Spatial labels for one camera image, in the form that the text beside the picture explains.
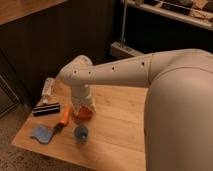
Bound blue cloth piece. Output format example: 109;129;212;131
30;125;53;144

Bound black rectangular brush block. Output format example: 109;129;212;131
33;103;60;117

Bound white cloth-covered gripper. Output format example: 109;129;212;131
71;85;96;118

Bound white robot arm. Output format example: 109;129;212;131
59;49;213;171

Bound blue transparent cup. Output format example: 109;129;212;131
74;125;89;142

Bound grey metal rail beam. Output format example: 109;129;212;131
110;42;142;59

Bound upper metal shelf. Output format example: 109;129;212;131
120;0;213;31

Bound vertical metal pole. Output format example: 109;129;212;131
120;0;127;44

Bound orange handled black tool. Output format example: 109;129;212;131
53;106;72;134

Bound orange ceramic bowl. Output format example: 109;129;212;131
77;107;92;120

